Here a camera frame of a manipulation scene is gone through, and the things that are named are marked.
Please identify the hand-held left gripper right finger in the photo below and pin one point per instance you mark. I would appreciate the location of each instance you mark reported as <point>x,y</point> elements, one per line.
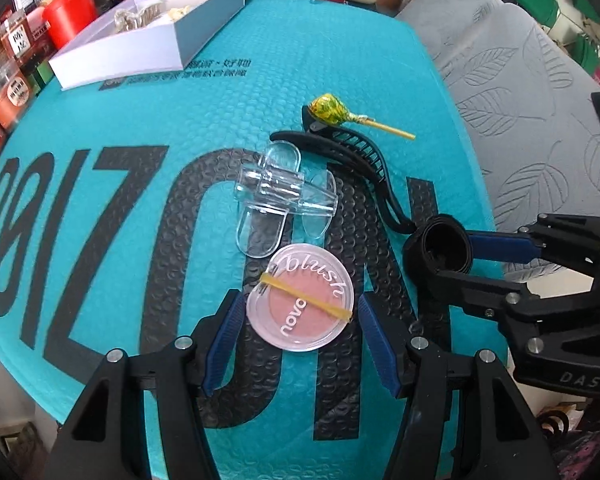
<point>380,340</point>

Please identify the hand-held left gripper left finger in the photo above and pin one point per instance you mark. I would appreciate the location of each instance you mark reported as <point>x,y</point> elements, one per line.
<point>225,340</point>

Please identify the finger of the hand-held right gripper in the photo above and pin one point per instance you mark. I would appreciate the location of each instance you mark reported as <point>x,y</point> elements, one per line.
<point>500,246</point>
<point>480,292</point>

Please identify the round pink blush compact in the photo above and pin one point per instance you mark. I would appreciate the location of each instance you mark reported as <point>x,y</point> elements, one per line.
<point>300,330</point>

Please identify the clear plastic hair clip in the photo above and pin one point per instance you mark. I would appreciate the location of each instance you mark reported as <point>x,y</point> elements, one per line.
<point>275,190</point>

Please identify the black hair claw clip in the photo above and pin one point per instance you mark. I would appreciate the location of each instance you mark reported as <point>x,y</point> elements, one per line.
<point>360,152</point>

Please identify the yellow lollipop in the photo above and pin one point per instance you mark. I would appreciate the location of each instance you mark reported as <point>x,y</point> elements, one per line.
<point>330,108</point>

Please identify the white cardboard box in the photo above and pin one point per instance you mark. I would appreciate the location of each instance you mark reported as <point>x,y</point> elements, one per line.
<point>130,55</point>

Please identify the yellow rubber band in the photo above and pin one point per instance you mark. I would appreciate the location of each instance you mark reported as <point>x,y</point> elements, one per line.
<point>305,296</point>

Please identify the large grey leaf-pattern cushion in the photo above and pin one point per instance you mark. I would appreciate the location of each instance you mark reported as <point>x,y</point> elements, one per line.
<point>530,135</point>

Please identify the row of packaged boxes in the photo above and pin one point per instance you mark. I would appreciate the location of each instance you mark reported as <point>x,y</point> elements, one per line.
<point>10,85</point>

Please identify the transparent hair claw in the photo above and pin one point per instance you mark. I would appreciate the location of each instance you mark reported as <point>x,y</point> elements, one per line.
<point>140,16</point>

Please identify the red plastic container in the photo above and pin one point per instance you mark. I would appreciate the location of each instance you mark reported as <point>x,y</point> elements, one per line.
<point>67,15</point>

